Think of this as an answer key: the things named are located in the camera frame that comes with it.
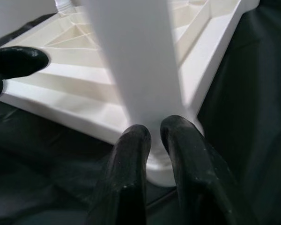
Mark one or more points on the white plastic ribbed tabletop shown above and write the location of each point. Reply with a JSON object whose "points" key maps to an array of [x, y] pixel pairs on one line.
{"points": [[72, 93]]}

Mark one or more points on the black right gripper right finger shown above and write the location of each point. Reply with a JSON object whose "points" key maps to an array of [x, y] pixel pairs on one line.
{"points": [[201, 178]]}

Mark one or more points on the white plastic table leg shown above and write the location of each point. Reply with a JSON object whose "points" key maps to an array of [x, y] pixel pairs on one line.
{"points": [[140, 58], [63, 4]]}

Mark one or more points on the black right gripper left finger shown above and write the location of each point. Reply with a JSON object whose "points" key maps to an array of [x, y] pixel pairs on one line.
{"points": [[124, 182]]}

